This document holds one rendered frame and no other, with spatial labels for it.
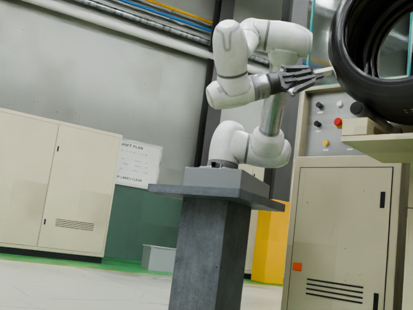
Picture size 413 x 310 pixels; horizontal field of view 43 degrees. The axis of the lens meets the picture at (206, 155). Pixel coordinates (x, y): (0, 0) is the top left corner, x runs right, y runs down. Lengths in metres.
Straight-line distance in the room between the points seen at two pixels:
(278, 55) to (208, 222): 0.82
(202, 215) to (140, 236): 7.43
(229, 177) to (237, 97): 0.75
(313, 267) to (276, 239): 5.13
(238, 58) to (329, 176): 1.08
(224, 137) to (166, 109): 7.72
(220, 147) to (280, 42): 0.63
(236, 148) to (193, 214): 0.39
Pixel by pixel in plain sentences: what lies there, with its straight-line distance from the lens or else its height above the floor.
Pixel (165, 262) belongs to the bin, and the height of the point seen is 0.13.
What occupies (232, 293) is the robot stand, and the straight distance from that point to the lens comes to 2.53.
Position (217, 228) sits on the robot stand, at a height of 0.48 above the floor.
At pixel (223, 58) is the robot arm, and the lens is 1.67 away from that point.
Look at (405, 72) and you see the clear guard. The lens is 2.61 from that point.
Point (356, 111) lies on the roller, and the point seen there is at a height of 0.89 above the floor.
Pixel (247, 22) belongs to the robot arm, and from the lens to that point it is 2.25.
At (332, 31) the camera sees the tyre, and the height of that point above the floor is 1.19.
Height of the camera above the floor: 0.38
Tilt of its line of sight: 10 degrees up
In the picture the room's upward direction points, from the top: 7 degrees clockwise
